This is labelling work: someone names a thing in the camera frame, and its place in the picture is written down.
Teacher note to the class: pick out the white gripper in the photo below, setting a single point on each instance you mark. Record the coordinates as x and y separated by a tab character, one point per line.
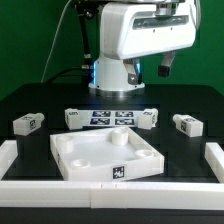
134	30

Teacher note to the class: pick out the white square table top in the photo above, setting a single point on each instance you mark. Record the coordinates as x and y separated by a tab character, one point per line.
105	155

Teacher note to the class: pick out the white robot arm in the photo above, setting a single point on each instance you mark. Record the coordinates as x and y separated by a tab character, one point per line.
110	77

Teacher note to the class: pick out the fiducial marker sheet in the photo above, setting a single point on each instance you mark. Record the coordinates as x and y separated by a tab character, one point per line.
109	118

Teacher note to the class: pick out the white U-shaped obstacle fence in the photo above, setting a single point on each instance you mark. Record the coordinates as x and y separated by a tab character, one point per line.
142	195

